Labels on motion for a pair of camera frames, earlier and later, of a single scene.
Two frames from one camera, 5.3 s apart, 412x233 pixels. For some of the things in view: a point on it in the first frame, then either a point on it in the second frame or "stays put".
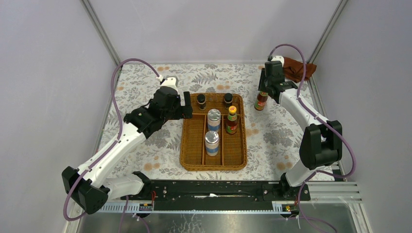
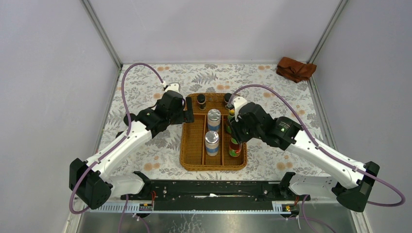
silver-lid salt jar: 214,120 stays put
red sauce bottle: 231,121 stays put
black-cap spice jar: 201,101 stays put
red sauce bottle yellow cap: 262,97 → 234,148
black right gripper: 261,86 → 235,128
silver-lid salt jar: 212,141 stays put
